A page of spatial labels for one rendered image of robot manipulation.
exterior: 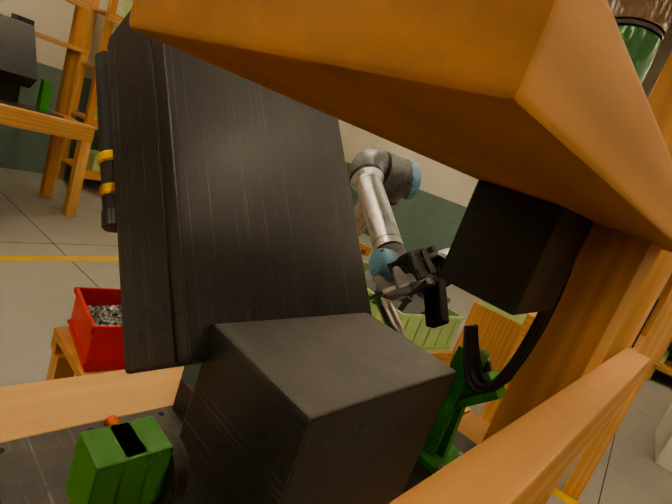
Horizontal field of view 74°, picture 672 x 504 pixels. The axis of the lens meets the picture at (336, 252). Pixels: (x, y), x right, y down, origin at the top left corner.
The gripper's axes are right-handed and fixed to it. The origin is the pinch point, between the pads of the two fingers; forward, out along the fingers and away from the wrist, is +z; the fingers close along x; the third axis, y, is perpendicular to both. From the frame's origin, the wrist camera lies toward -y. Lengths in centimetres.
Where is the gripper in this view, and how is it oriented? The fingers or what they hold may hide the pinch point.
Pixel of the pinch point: (385, 301)
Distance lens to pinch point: 86.3
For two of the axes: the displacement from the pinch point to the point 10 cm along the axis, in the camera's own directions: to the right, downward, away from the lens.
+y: -3.9, -9.1, 1.6
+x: 5.7, -3.8, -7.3
